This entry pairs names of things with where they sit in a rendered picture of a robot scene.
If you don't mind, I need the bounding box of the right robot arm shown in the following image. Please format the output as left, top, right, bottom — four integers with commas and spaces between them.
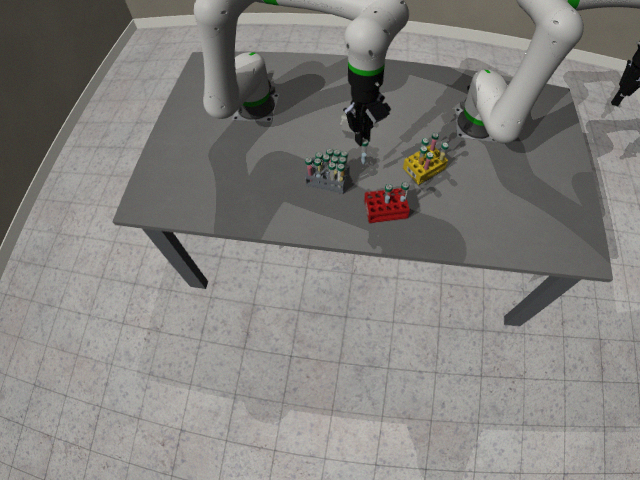
194, 0, 409, 120

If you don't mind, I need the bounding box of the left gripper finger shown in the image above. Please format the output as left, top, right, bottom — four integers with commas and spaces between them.
611, 69, 640, 106
611, 60, 635, 103

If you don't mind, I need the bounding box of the sample tube with pale yellow liquid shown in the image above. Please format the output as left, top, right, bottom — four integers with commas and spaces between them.
439, 142, 449, 160

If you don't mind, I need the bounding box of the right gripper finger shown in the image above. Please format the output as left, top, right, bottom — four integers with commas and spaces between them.
363, 92, 385, 142
343, 103, 367, 146

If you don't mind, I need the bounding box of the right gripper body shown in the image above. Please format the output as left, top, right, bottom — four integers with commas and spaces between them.
351, 86, 379, 112

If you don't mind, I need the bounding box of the red rack with round wells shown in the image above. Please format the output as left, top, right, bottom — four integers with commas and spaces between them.
364, 188, 410, 224

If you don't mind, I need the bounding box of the yellow tube rack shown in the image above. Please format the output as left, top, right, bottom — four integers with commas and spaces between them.
403, 145, 448, 185

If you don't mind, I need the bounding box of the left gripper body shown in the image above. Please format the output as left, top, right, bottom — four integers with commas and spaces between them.
632, 49, 640, 80

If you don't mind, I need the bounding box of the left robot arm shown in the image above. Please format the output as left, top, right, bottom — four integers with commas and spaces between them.
458, 0, 640, 143

